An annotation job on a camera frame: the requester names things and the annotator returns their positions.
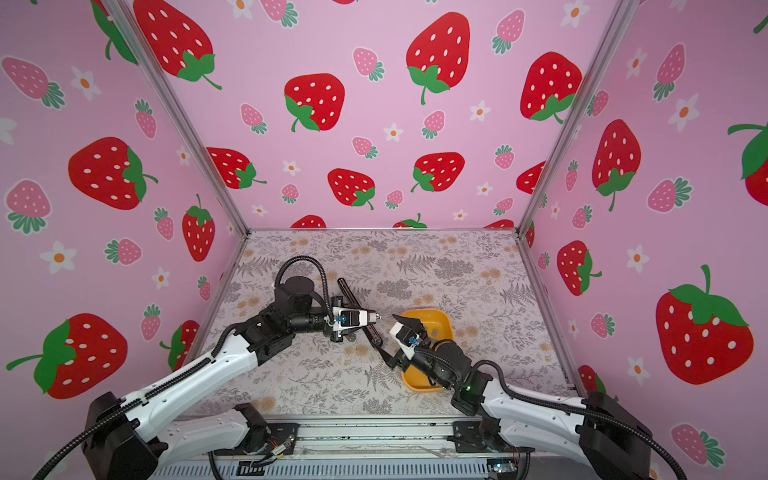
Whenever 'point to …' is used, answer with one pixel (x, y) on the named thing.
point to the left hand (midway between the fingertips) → (372, 309)
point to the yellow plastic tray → (439, 326)
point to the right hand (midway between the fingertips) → (385, 329)
